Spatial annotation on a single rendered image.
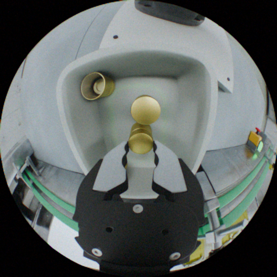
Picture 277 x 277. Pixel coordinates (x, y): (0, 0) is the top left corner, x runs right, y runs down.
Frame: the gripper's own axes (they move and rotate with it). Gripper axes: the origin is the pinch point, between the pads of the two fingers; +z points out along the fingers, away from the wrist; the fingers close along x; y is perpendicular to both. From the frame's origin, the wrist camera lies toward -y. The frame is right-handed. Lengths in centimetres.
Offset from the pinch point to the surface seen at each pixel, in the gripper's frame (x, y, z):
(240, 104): 31.1, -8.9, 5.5
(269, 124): 608, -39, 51
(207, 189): 11.5, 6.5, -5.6
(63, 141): -23.6, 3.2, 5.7
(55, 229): -42, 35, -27
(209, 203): 10.3, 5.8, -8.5
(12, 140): -348, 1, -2
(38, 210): -70, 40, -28
